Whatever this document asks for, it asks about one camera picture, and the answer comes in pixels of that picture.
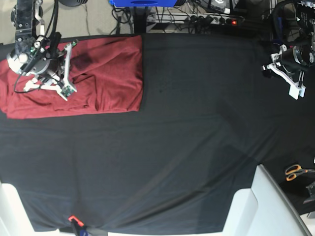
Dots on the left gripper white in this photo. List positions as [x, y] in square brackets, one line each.
[289, 65]

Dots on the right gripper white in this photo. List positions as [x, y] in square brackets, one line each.
[53, 74]

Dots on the red long-sleeve T-shirt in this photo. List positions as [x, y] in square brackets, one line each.
[107, 73]

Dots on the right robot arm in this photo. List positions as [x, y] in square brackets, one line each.
[36, 58]

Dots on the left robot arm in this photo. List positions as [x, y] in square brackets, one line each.
[305, 20]

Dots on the black table cloth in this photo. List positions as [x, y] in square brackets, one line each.
[207, 118]

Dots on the white power strip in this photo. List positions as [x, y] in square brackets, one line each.
[181, 18]

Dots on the blue plastic bin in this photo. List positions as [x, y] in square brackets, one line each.
[143, 3]

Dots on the white foam block right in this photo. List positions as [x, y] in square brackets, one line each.
[263, 210]

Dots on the white foam block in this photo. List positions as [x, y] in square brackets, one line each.
[13, 218]
[263, 210]

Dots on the orange clamp at bottom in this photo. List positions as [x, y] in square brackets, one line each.
[76, 221]

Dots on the white foam block left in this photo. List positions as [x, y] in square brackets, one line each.
[13, 218]

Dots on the yellow-handled scissors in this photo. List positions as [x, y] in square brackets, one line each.
[296, 170]

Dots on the black metal bracket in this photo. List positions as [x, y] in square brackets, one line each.
[311, 190]

